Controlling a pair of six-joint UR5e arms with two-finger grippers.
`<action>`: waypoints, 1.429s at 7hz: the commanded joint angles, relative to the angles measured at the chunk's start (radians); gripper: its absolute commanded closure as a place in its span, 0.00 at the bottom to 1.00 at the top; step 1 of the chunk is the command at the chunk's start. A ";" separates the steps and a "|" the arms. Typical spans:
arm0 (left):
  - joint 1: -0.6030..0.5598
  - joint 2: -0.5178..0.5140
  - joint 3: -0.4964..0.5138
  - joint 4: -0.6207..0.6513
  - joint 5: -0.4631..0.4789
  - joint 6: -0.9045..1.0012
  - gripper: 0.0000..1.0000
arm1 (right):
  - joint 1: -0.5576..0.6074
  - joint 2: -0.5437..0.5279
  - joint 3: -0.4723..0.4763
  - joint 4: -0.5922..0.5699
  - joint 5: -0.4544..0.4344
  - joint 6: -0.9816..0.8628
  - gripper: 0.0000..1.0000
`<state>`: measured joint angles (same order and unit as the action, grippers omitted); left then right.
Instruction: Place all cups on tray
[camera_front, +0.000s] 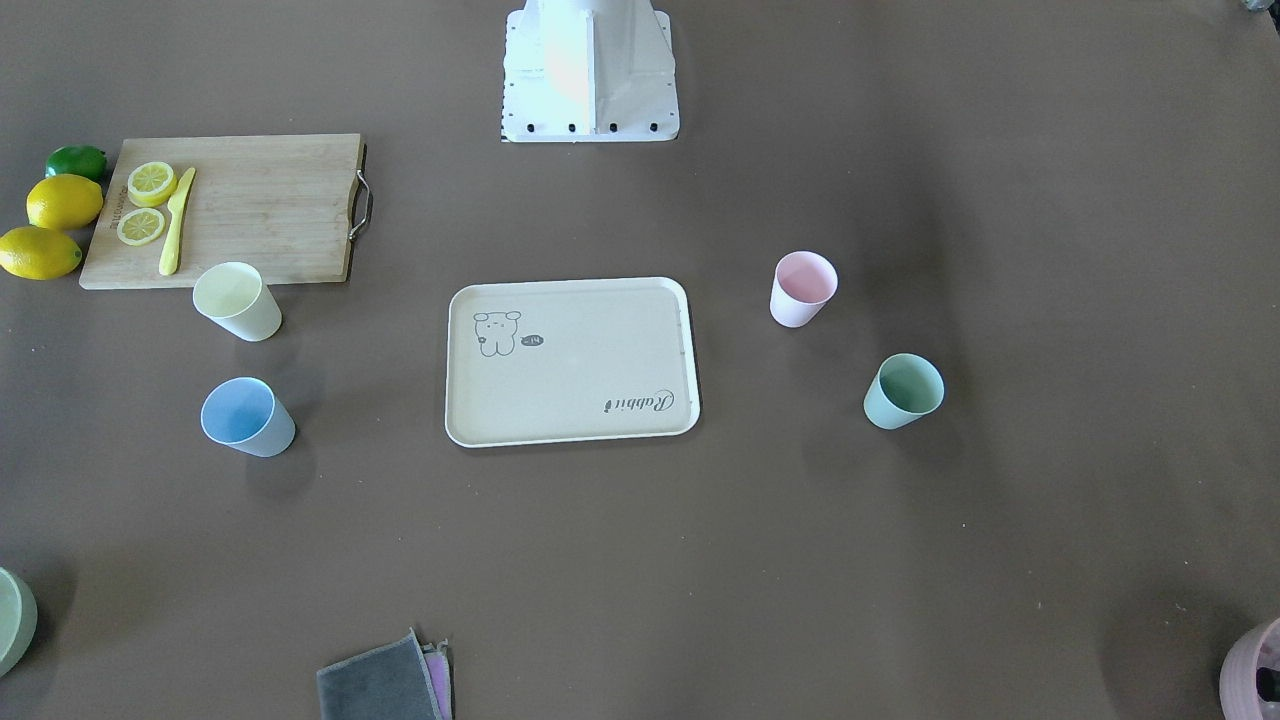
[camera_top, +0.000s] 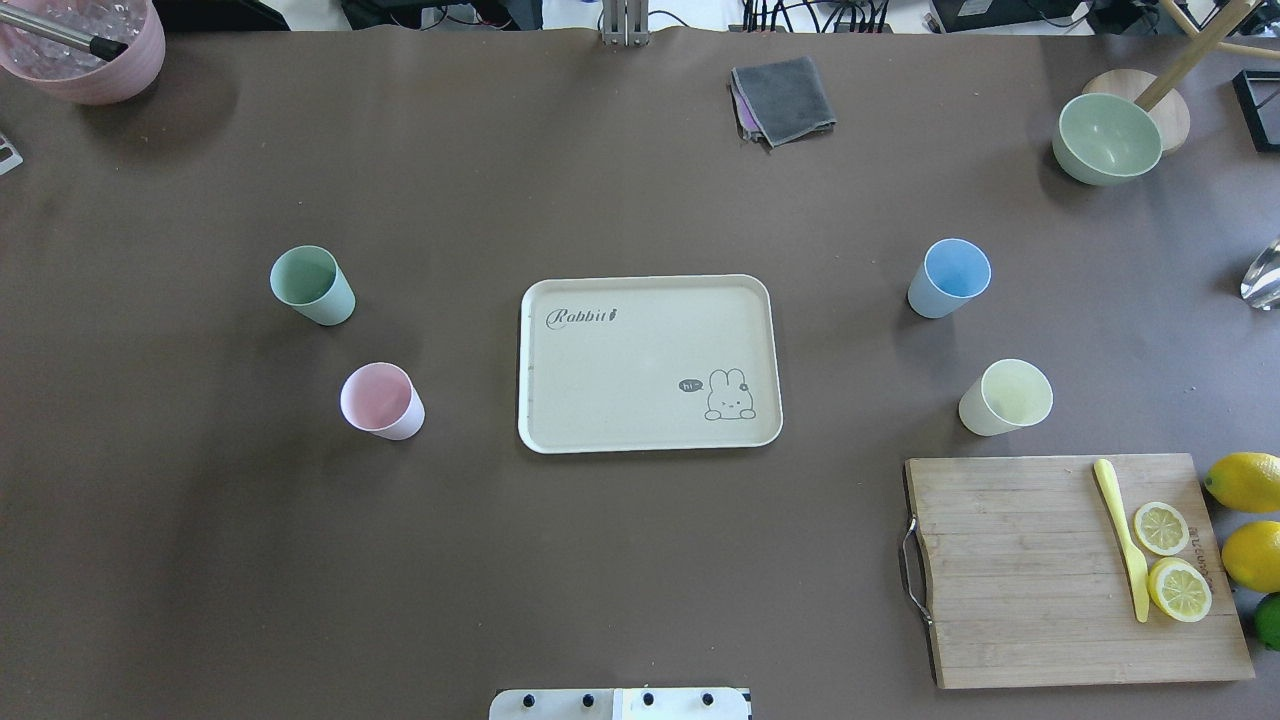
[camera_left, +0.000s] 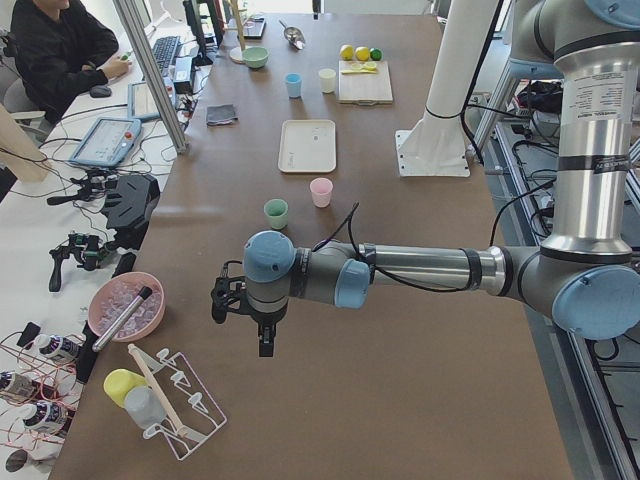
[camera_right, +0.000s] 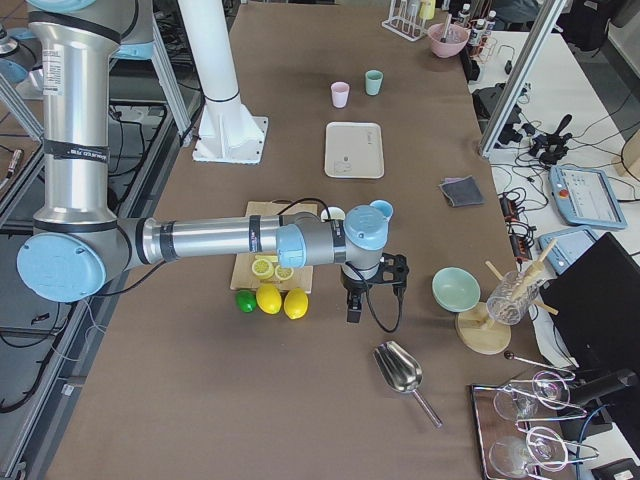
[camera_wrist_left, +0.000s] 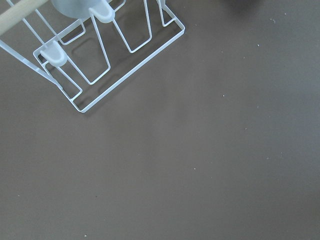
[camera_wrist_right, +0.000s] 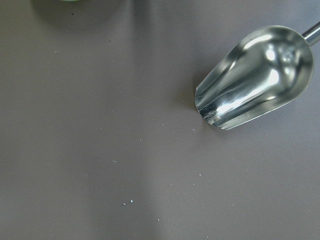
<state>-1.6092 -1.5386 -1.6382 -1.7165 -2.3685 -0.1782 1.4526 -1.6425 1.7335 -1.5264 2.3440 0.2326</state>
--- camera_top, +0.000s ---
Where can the metal muddler stick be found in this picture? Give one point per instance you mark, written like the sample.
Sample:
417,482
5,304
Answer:
101,47

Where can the green cup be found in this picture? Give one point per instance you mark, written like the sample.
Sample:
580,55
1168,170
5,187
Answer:
308,279

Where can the yellow plastic knife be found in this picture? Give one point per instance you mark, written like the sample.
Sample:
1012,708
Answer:
1135,563

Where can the cream rabbit tray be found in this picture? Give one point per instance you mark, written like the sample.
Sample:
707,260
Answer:
666,362

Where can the blue cup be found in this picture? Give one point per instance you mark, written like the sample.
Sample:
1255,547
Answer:
953,272

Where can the whole lemon near board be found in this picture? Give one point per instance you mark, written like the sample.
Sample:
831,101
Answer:
1245,481

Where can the pink cup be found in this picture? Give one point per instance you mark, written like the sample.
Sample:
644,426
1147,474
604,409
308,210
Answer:
380,399

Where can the grey folded cloth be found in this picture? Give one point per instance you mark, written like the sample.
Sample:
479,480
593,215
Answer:
779,102

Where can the green bowl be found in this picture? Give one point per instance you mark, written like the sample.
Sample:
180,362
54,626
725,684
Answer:
1104,139

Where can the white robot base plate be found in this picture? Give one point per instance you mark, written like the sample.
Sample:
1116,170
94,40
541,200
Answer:
623,703

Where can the metal ice scoop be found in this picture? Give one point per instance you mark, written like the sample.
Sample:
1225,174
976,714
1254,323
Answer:
1260,283

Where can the pink ice bowl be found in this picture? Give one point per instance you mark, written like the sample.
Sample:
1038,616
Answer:
80,77

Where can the wooden cutting board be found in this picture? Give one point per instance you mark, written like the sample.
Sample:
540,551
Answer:
1024,585

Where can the lower lemon half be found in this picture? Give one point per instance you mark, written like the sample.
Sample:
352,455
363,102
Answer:
1178,589

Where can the pale yellow cup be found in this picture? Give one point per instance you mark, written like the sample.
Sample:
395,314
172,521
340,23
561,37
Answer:
1010,394

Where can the green lime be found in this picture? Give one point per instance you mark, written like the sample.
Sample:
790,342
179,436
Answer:
1266,621

